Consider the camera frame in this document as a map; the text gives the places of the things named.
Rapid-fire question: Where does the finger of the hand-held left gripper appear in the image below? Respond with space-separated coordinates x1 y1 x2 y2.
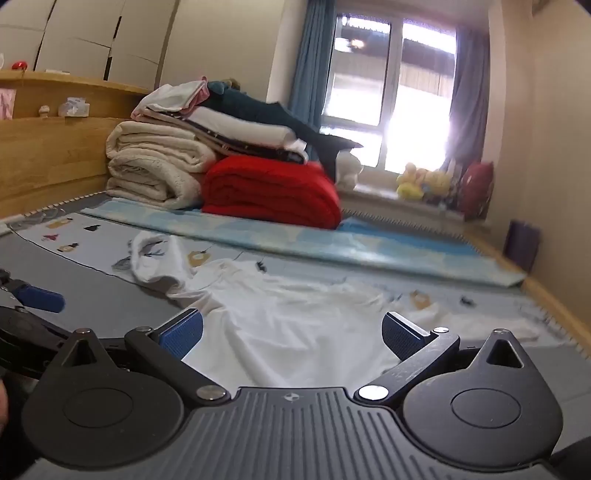
0 268 66 315

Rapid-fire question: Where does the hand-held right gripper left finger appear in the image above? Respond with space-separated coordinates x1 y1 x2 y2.
46 308 232 404

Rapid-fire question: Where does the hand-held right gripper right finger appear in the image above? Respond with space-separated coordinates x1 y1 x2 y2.
355 311 541 402

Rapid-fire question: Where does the white t-shirt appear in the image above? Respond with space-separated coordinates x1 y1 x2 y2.
131 231 542 385

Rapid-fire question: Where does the grey printed bed sheet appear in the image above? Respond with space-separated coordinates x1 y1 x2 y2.
0 191 580 402

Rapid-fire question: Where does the light blue folded blanket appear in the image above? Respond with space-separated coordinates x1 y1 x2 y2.
82 198 528 288

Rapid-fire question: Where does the wooden headboard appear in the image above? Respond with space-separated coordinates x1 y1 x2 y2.
0 69 155 219

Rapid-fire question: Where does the purple bin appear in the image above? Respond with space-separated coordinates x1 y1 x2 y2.
503 220 542 273

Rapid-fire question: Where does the yellow plush toy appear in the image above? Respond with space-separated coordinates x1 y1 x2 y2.
396 162 452 202

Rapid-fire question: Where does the red folded blanket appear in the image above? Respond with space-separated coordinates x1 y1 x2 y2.
202 155 343 230

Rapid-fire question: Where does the red cushion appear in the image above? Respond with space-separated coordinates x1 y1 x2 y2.
461 161 496 220

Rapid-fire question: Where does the cream folded blanket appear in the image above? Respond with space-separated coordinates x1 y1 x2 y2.
105 119 218 209

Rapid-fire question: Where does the tissue pack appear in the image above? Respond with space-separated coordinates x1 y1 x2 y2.
58 97 90 119

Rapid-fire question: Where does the black and white plush toy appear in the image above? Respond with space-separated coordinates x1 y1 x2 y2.
318 133 365 191

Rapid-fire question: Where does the white and pink folded cloth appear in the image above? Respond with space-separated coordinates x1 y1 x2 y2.
130 79 209 121

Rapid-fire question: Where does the dark teal folded cloth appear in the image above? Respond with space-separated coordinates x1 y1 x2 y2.
205 80 326 144

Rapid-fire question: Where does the purple curtain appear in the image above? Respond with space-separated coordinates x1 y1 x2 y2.
442 25 491 172

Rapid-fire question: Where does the window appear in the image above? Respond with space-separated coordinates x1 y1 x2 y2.
321 11 459 172

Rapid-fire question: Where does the white wardrobe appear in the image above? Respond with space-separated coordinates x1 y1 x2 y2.
0 0 182 93

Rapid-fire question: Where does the blue curtain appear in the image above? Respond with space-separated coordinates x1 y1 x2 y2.
288 0 341 131

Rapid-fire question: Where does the wooden bed frame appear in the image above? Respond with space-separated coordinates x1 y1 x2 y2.
462 225 591 344

